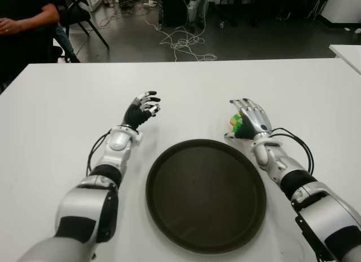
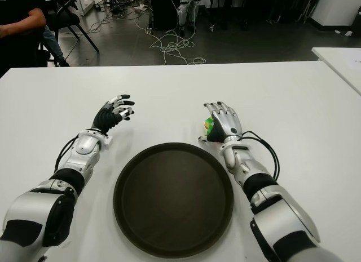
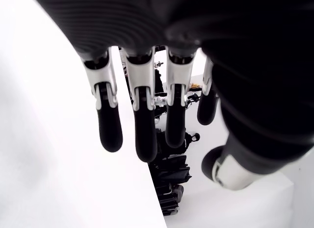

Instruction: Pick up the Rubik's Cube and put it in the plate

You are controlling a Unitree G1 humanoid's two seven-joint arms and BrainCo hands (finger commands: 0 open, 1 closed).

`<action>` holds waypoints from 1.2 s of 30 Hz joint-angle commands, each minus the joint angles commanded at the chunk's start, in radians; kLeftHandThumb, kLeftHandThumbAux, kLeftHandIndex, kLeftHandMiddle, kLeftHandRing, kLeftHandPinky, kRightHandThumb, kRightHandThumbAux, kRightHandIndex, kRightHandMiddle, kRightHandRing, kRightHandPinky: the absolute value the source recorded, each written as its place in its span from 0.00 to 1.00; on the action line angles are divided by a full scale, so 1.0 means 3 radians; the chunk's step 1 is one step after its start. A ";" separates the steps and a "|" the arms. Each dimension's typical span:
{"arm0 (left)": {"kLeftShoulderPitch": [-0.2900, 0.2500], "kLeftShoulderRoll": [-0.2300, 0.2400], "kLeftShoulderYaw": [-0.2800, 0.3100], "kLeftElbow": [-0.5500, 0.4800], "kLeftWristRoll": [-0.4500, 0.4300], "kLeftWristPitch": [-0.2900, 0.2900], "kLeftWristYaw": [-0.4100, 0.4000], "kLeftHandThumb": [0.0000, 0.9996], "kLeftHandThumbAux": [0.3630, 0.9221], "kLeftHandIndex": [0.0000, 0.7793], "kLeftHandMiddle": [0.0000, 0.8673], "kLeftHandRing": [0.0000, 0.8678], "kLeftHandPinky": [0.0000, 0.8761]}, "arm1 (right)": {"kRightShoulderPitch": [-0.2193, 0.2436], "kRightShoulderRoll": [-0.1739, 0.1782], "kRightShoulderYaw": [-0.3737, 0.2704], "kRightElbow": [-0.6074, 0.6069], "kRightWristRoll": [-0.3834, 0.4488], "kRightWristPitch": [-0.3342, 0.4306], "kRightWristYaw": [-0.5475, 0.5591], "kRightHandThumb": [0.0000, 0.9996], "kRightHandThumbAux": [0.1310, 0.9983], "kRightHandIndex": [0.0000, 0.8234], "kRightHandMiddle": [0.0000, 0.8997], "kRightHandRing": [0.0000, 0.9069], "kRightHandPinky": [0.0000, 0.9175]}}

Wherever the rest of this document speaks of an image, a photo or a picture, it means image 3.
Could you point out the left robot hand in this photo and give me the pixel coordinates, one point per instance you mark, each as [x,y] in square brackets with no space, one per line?
[220,29]

